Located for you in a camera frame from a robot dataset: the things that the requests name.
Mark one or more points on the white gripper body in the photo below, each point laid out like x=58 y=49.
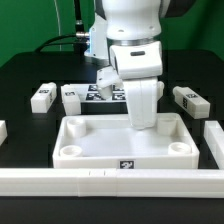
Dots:
x=135 y=69

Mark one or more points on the white desk top tray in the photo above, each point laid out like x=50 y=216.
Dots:
x=109 y=141

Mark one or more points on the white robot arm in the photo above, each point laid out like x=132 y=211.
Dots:
x=123 y=41

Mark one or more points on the fiducial marker sheet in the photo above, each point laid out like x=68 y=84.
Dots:
x=88 y=93

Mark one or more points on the white right fence block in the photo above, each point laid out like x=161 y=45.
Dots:
x=214 y=136

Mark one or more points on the white fence block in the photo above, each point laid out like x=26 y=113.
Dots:
x=3 y=131
x=214 y=136

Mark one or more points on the white left fence block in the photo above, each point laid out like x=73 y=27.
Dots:
x=3 y=131

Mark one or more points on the white front fence bar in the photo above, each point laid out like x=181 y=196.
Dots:
x=112 y=182

